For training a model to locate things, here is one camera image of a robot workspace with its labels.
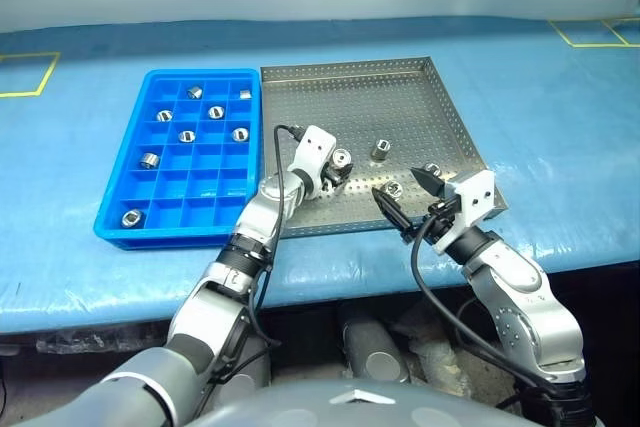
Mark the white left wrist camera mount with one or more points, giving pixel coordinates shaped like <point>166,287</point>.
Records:
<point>315,142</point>

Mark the blue compartment plastic tray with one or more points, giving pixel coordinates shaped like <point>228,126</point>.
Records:
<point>170,182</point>

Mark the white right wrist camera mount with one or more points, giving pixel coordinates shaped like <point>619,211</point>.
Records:
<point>477,197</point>

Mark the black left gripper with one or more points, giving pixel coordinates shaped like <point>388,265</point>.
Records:
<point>326,182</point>

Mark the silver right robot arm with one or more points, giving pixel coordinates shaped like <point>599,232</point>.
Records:
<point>525,307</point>

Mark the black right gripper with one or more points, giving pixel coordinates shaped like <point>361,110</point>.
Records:
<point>440,214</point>

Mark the perforated steel tray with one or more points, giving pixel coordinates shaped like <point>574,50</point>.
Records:
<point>360,107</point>

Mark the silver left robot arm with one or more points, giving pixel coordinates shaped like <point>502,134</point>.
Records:
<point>210,312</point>

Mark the white crumpled plastic sheet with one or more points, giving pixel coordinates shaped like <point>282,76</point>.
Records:
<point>430,347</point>

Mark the small metal roller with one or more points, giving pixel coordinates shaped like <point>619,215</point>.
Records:
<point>163,115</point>
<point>132,218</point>
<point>194,92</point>
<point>148,160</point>
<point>432,167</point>
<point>393,188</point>
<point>341,157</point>
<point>186,136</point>
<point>380,150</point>
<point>240,134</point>
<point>215,111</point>
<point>244,93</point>

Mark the grey robot torso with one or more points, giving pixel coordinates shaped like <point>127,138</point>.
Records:
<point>300,412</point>

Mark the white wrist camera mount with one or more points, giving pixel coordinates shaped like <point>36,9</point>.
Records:
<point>477,197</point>
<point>315,142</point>

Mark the grey rounded cylinder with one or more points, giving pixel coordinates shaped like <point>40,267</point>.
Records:
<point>380,362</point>

